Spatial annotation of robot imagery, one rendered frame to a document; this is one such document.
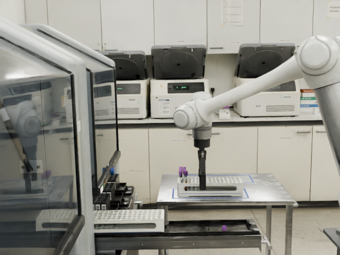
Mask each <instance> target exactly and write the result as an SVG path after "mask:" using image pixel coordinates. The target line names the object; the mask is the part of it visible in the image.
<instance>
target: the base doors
mask: <svg viewBox="0 0 340 255"><path fill-rule="evenodd" d="M297 131H298V132H307V131H309V132H311V133H297ZM316 131H321V132H325V131H326V130H325V127H324V126H263V127H212V134H213V133H220V135H211V138H210V147H208V148H205V150H206V161H205V167H206V169H205V173H206V174H245V173H272V174H273V175H274V177H275V178H276V179H277V180H278V182H279V183H281V184H282V185H283V186H284V187H285V189H286V190H287V191H288V192H289V194H290V195H291V196H292V197H293V199H294V200H295V201H331V200H338V197H337V196H338V194H339V192H340V177H339V174H338V171H337V167H336V164H335V161H334V157H333V154H332V150H331V147H330V144H329V140H328V137H327V134H326V133H317V132H316ZM188 133H189V134H192V130H188V131H186V130H181V129H149V142H148V129H125V130H118V139H119V140H125V142H122V141H119V151H121V157H120V158H119V180H120V183H126V185H127V186H133V187H134V188H135V193H137V201H141V198H143V199H144V200H143V204H146V203H157V197H158V192H159V187H160V182H161V177H162V174H178V173H179V168H180V166H182V167H186V170H187V171H188V173H189V174H198V169H199V160H198V152H197V151H198V150H199V149H198V148H196V147H194V138H193V137H192V135H187V134H188ZM279 137H292V139H279ZM178 139H183V141H175V142H171V140H178ZM257 141H258V148H257ZM149 164H150V178H149Z"/></svg>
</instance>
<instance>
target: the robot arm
mask: <svg viewBox="0 0 340 255"><path fill-rule="evenodd" d="M300 78H304V80H305V82H306V84H307V86H308V87H309V88H310V89H311V90H312V89H313V91H314V94H315V97H316V101H317V104H318V107H319V111H320V114H321V117H322V121H323V124H324V127H325V130H326V134H327V137H328V140H329V144H330V147H331V150H332V154H333V157H334V161H335V164H336V167H337V171H338V174H339V177H340V36H331V37H329V36H325V35H315V36H312V37H309V38H308V39H306V40H305V41H303V42H302V44H301V45H300V46H299V48H298V51H297V54H295V55H294V56H292V57H291V58H290V59H288V60H287V61H286V62H284V63H283V64H281V65H280V66H278V67H277V68H275V69H274V70H272V71H270V72H268V73H266V74H264V75H262V76H260V77H258V78H256V79H253V80H251V81H249V82H247V83H245V84H242V85H240V86H238V87H236V88H234V89H232V90H229V91H227V92H225V93H223V94H221V95H218V96H216V97H213V98H212V97H211V94H210V93H207V92H195V93H194V94H193V96H192V98H191V101H190V102H187V103H185V104H184V105H181V106H179V107H178V108H177V109H176V110H175V112H174V114H173V120H174V123H175V124H176V126H177V127H178V128H179V129H181V130H186V131H188V130H192V137H193V138H194V147H196V148H198V149H199V150H198V151H197V152H198V160H199V169H198V177H199V189H200V190H206V173H205V169H206V167H205V161H206V150H205V148H208V147H210V138H211V133H212V121H213V117H214V113H215V112H216V111H218V110H220V109H222V108H224V107H226V106H229V105H231V104H233V103H236V102H238V101H241V100H243V99H246V98H248V97H250V96H253V95H255V94H258V93H260V92H263V91H265V90H267V89H270V88H272V87H275V86H277V85H280V84H282V83H286V82H289V81H292V80H296V79H300Z"/></svg>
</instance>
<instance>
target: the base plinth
mask: <svg viewBox="0 0 340 255"><path fill-rule="evenodd" d="M296 202H297V204H298V205H299V206H298V207H339V202H338V200H331V201H296ZM137 207H138V210H139V209H157V203H151V204H150V203H146V204H143V206H142V208H140V205H139V204H138V206H137ZM239 208H267V206H266V205H168V210H181V209H239ZM272 208H286V205H272ZM293 208H297V207H293Z"/></svg>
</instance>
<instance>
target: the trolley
mask: <svg viewBox="0 0 340 255"><path fill-rule="evenodd" d="M188 177H198V174H188ZM206 177H241V179H242V181H243V196H189V197H178V185H177V183H178V178H179V174H162V177H161V182H160V187H159V192H158V197H157V209H163V210H164V220H165V221H168V205H266V206H267V210H266V237H267V239H268V241H269V242H270V243H271V221H272V205H286V220H285V254H284V255H291V244H292V212H293V207H298V206H299V205H298V204H297V202H296V201H295V200H294V199H293V197H292V196H291V195H290V194H289V192H288V191H287V190H286V189H285V187H284V186H283V185H282V184H281V183H279V182H278V180H277V179H276V178H275V177H274V175H273V174H272V173H245V174H206ZM158 255H169V254H168V249H159V250H158ZM266 255H271V250H270V249H268V247H267V245H266Z"/></svg>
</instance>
